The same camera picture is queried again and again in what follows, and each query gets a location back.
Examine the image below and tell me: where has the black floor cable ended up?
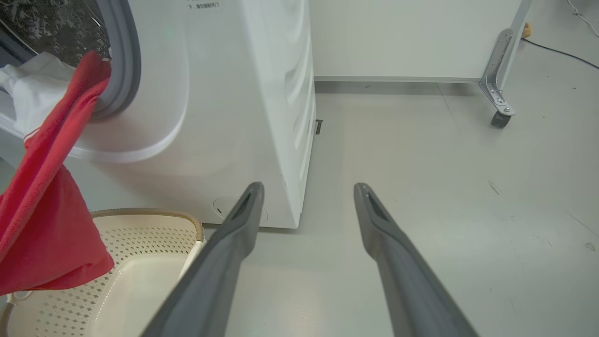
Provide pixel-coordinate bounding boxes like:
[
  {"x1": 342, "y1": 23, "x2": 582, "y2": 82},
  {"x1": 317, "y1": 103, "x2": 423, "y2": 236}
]
[{"x1": 521, "y1": 37, "x2": 599, "y2": 71}]

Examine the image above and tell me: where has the white front-load washing machine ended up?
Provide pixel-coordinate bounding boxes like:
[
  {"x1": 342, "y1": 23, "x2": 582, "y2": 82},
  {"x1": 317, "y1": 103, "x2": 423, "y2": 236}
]
[{"x1": 0, "y1": 0, "x2": 317, "y2": 230}]

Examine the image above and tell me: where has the red garment with white trim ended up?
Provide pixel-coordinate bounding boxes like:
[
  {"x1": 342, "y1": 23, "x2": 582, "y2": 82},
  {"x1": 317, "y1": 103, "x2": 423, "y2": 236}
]
[{"x1": 0, "y1": 51, "x2": 115, "y2": 296}]

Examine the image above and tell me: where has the white floor cable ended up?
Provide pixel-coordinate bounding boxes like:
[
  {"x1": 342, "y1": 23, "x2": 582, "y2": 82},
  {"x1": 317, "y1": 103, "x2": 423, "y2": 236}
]
[{"x1": 567, "y1": 0, "x2": 599, "y2": 37}]

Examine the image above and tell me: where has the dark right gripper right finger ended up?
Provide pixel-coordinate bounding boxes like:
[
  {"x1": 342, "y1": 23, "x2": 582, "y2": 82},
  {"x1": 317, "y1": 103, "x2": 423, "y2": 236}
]
[{"x1": 353, "y1": 183, "x2": 478, "y2": 337}]

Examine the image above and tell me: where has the black caster wheel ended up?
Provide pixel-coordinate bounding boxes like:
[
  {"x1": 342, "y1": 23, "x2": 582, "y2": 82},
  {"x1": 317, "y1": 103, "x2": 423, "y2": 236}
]
[{"x1": 490, "y1": 110, "x2": 513, "y2": 128}]

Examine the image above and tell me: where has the metal caster bracket leg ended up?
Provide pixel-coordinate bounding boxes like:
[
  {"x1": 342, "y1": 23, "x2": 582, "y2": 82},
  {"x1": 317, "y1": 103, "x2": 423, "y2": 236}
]
[{"x1": 478, "y1": 0, "x2": 534, "y2": 117}]

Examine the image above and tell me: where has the small printed text label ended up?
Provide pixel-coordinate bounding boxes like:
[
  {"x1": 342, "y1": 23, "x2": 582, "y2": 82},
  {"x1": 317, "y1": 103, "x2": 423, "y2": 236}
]
[{"x1": 186, "y1": 0, "x2": 221, "y2": 12}]

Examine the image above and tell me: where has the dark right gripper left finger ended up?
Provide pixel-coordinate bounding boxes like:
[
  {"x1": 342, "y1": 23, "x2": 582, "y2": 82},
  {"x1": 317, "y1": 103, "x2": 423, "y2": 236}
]
[{"x1": 140, "y1": 182, "x2": 265, "y2": 337}]

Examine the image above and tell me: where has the white partition panel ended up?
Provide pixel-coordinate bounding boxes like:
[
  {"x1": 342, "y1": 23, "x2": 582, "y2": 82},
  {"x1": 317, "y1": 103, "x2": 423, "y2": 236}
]
[{"x1": 309, "y1": 0, "x2": 532, "y2": 84}]

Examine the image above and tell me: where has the cream perforated laundry basket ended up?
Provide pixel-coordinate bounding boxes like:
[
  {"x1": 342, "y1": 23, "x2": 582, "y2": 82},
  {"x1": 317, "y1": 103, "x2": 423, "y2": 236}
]
[{"x1": 0, "y1": 208, "x2": 206, "y2": 337}]

